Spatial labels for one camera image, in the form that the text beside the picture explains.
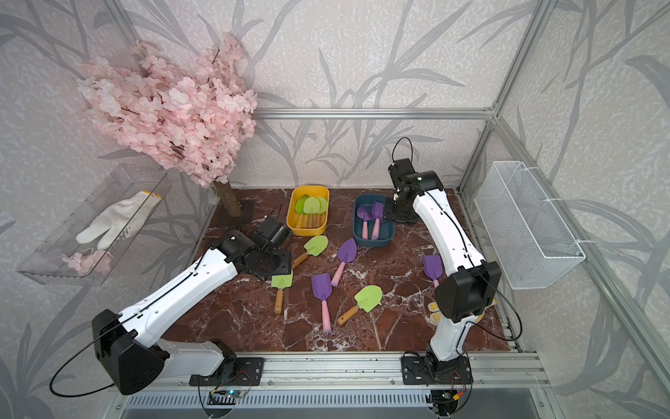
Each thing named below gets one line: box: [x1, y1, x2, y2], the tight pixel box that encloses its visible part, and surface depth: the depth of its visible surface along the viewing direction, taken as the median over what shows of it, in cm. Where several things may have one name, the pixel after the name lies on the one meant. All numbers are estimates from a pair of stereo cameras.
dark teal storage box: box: [352, 193, 396, 248], surface depth 107 cm
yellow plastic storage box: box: [286, 185, 330, 237], surface depth 114 cm
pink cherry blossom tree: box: [76, 32, 259, 218], surface depth 73 cm
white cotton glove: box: [75, 191, 164, 250], surface depth 69 cm
